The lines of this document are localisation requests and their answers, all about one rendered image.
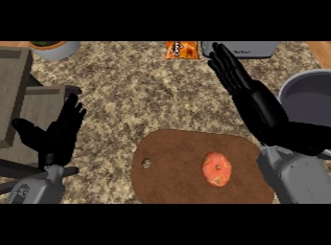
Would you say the brown wooden cutting board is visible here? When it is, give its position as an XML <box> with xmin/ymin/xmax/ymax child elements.
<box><xmin>131</xmin><ymin>128</ymin><xmax>277</xmax><ymax>205</ymax></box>

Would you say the orange snack bag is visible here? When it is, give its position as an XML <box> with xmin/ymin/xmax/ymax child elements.
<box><xmin>165</xmin><ymin>40</ymin><xmax>202</xmax><ymax>60</ymax></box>

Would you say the grey metal pot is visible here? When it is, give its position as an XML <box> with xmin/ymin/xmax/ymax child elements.
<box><xmin>278</xmin><ymin>68</ymin><xmax>331</xmax><ymax>161</ymax></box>

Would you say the grey toaster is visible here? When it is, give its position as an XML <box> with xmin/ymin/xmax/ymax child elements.
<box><xmin>202</xmin><ymin>40</ymin><xmax>281</xmax><ymax>59</ymax></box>

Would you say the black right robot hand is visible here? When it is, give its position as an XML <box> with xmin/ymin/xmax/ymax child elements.
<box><xmin>208</xmin><ymin>41</ymin><xmax>331</xmax><ymax>157</ymax></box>

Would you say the grey plant pot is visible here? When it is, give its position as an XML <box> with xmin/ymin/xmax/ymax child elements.
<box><xmin>27</xmin><ymin>40</ymin><xmax>84</xmax><ymax>62</ymax></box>

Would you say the orange squash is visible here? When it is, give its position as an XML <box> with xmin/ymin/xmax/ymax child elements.
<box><xmin>202</xmin><ymin>151</ymin><xmax>234</xmax><ymax>188</ymax></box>

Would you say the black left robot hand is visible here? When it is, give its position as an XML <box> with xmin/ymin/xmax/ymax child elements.
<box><xmin>11</xmin><ymin>92</ymin><xmax>88</xmax><ymax>170</ymax></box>

